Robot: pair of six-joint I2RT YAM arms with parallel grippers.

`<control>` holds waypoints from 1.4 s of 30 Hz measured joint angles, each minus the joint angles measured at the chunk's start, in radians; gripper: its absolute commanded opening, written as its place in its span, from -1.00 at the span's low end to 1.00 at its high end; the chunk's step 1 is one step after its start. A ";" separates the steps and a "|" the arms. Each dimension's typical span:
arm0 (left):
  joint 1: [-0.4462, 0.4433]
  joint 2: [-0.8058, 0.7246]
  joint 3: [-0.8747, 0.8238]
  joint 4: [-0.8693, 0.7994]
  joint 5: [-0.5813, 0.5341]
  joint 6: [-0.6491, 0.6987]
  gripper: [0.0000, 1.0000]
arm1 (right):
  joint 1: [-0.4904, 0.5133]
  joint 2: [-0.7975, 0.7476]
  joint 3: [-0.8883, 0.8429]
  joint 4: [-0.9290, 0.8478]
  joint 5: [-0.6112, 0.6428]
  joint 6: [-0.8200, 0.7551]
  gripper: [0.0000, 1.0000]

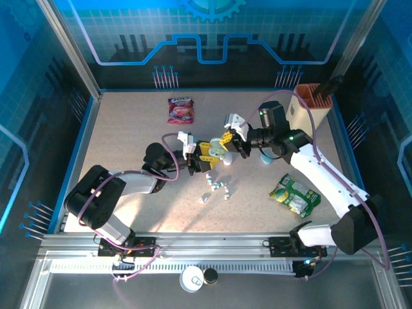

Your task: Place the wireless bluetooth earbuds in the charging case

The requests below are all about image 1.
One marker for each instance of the black round cap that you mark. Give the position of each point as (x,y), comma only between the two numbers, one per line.
(210,276)

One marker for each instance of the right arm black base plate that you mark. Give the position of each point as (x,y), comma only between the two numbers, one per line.
(280,246)

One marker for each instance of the aluminium frame post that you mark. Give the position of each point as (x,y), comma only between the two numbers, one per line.
(357,35)
(71,48)

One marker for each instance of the beige utensil holder orange top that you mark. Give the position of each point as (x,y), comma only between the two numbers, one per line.
(305,119)

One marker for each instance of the aluminium mounting rail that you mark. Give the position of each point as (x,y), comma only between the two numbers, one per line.
(209,243)

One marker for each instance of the white pull-tab can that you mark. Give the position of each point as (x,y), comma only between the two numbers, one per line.
(191,279)

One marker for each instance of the green snack bag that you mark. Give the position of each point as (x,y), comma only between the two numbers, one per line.
(294,194)

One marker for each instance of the red candy bag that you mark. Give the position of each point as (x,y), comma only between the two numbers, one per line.
(180,111)

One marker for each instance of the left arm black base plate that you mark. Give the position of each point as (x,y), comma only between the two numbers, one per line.
(145,246)

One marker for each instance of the mint earbud charging case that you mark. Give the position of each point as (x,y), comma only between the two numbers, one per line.
(216,148)

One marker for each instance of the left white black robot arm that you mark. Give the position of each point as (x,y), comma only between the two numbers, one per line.
(141,183)

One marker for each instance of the small electronics board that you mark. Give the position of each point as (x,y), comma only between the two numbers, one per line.
(304,268)

